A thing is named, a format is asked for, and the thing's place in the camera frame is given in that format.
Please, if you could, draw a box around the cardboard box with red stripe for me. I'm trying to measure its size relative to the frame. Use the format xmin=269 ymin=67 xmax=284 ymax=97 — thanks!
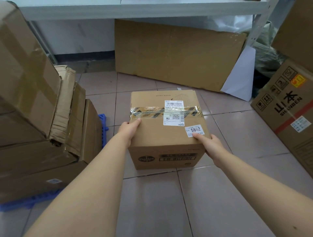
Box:
xmin=251 ymin=58 xmax=313 ymax=179

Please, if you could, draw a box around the taped cardboard box with labels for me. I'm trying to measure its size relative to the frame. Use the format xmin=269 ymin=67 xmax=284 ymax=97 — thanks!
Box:
xmin=127 ymin=90 xmax=212 ymax=170

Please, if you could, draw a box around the flattened cardboard sheet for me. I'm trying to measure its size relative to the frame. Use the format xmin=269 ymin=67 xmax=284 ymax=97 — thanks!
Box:
xmin=114 ymin=19 xmax=247 ymax=93

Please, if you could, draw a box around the large taped cardboard box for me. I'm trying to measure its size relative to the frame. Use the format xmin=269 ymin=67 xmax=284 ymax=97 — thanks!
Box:
xmin=0 ymin=0 xmax=62 ymax=148

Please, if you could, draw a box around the crushed flattened cardboard box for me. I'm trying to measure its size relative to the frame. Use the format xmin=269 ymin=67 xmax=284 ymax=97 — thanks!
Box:
xmin=49 ymin=65 xmax=86 ymax=157

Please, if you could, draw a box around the blue plastic pallet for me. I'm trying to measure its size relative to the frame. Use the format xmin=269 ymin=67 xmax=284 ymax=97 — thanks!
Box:
xmin=0 ymin=113 xmax=109 ymax=212

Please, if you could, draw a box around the person's left hand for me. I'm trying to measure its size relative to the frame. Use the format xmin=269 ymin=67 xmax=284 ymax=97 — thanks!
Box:
xmin=117 ymin=118 xmax=142 ymax=148

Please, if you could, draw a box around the white plastic wrap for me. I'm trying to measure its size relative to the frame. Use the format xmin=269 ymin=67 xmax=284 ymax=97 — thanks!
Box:
xmin=196 ymin=15 xmax=255 ymax=33

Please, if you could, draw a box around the person's right hand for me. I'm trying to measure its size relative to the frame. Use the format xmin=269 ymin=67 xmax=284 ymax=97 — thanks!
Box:
xmin=193 ymin=133 xmax=231 ymax=168

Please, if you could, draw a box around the dark green plastic bag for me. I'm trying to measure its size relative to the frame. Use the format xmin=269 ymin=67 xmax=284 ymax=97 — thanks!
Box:
xmin=251 ymin=21 xmax=288 ymax=98

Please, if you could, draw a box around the person's left forearm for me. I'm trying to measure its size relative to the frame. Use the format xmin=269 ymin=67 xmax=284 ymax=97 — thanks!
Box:
xmin=24 ymin=133 xmax=128 ymax=237

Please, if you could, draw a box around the wide cardboard box with label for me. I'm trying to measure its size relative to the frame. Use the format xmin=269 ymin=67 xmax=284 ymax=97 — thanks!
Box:
xmin=0 ymin=99 xmax=103 ymax=204

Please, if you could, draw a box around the white paper sheet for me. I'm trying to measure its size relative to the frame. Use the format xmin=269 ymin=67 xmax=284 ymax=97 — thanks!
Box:
xmin=221 ymin=45 xmax=256 ymax=102

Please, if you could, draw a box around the person's right forearm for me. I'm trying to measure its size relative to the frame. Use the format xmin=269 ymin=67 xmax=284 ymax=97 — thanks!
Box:
xmin=213 ymin=153 xmax=313 ymax=237

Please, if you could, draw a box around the white metal shelf rack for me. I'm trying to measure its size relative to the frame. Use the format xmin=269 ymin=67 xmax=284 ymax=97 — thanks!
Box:
xmin=18 ymin=0 xmax=279 ymax=66

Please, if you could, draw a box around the plain tall cardboard box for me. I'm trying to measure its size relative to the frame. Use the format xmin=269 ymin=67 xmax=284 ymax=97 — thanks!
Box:
xmin=271 ymin=0 xmax=313 ymax=65

